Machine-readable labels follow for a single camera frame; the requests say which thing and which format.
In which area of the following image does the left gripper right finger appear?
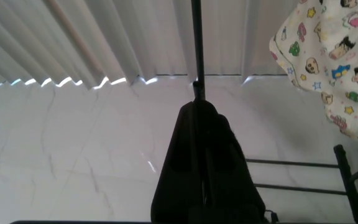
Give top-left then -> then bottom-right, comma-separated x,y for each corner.
205,149 -> 267,222

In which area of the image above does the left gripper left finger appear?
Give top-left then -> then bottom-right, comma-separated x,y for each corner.
150,100 -> 205,222

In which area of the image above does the black garment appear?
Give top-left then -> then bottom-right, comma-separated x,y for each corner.
178,98 -> 248,156

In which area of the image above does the cream printed garment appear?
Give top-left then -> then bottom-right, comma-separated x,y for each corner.
268,0 -> 358,152

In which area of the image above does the black clothes rack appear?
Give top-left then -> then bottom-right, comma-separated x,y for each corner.
190,0 -> 358,223

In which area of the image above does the white curtain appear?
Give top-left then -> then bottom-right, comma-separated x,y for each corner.
0,0 -> 301,91

